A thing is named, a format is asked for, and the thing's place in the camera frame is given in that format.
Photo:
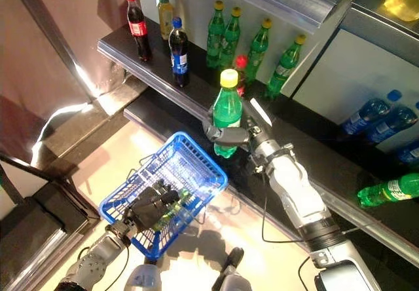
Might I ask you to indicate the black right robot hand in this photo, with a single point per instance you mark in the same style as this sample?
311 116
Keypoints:
229 137

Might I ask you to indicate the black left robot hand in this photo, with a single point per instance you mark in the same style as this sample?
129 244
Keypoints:
147 205

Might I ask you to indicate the blue plastic shopping basket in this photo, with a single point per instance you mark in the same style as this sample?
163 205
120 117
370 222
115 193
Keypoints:
152 253

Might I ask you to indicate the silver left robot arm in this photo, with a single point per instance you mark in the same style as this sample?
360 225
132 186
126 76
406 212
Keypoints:
95 258

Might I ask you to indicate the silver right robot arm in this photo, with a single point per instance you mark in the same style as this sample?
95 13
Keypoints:
294 186

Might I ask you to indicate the silver left robot leg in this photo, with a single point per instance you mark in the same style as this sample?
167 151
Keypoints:
144 279

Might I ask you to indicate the silver robot leg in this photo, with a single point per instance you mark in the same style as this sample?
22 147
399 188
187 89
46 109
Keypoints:
232 282
144 279

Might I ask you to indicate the Coca-Cola bottle red label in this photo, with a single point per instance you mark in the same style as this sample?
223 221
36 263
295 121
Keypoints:
241 63
139 29

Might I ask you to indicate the Pepsi bottle blue label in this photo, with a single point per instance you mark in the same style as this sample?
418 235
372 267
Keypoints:
409 151
179 55
366 115
393 124

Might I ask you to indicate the grey metal shelf upright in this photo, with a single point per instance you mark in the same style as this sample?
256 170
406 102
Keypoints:
302 71

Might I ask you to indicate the black metal stand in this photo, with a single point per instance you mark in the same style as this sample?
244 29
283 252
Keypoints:
39 219

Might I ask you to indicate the silver right robot leg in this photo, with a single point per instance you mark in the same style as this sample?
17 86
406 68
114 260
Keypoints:
232 282

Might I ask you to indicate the small yellow tea bottle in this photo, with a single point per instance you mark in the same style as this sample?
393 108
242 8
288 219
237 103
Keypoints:
165 12

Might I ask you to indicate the silver metal post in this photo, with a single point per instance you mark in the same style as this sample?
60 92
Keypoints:
49 35

